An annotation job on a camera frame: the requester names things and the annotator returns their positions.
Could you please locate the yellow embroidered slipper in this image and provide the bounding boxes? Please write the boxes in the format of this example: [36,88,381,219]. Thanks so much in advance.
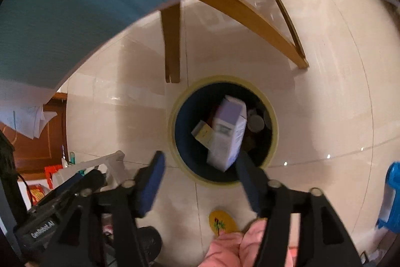
[209,207,240,238]

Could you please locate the black cable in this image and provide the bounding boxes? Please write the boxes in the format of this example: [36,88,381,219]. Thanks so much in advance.
[17,173,36,208]

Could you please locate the black round object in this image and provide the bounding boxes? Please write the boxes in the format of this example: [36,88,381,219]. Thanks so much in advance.
[137,226,163,259]

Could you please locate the person's pink pants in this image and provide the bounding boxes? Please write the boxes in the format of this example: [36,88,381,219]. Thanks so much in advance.
[203,219,294,267]

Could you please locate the beige rimmed dark trash can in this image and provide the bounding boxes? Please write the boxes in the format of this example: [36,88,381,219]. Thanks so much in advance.
[169,76,279,190]

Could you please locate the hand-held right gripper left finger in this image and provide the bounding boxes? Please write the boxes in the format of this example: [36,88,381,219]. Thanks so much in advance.
[40,151,166,267]

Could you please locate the blue plastic stool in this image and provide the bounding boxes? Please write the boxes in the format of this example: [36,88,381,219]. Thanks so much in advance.
[375,162,400,231]

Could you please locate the red printed packet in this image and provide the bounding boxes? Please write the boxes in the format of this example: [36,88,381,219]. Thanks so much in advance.
[44,165,63,189]

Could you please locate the white and lavender box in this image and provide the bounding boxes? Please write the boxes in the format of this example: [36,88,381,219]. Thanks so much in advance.
[207,95,248,173]

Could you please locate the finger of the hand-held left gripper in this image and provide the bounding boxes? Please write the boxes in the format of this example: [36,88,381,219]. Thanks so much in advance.
[29,170,106,215]
[50,172,91,196]

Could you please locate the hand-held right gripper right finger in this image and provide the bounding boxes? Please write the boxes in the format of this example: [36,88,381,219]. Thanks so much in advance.
[236,151,361,267]

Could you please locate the wooden table frame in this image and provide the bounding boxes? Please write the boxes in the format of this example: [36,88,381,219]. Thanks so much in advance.
[161,0,310,84]

